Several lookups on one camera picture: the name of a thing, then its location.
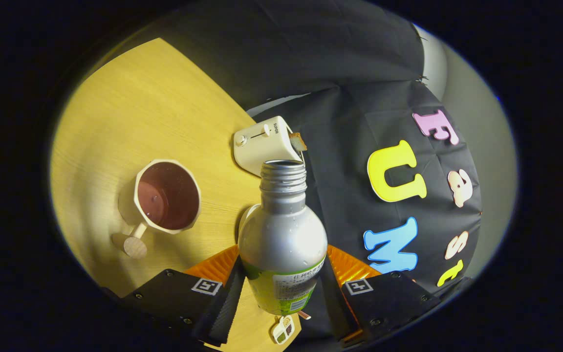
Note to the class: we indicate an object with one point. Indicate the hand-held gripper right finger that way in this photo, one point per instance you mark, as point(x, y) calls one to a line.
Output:
point(335, 308)

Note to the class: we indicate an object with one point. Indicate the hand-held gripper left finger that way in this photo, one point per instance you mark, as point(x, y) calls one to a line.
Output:
point(227, 308)

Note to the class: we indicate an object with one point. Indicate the silver bottle with green label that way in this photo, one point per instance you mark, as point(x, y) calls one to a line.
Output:
point(281, 239)

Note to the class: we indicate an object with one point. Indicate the clear juice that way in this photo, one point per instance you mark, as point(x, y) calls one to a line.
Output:
point(166, 203)

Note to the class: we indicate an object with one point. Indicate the small white tipped stick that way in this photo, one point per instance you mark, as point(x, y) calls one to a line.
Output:
point(304, 315)

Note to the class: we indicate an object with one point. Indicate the white divided dish with grains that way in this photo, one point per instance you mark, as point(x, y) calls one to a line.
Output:
point(283, 330)

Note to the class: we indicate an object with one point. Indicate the grey round plate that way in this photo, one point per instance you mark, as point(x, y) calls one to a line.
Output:
point(243, 217)

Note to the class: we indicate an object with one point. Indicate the white toaster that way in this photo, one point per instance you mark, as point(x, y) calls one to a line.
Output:
point(262, 146)

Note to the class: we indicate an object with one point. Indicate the toast slice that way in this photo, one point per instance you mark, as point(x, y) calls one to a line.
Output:
point(298, 142)

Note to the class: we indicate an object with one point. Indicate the black backdrop cloth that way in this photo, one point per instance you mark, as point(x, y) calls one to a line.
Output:
point(340, 122)

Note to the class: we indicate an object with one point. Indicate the wooden table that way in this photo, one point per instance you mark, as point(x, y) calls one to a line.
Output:
point(130, 112)

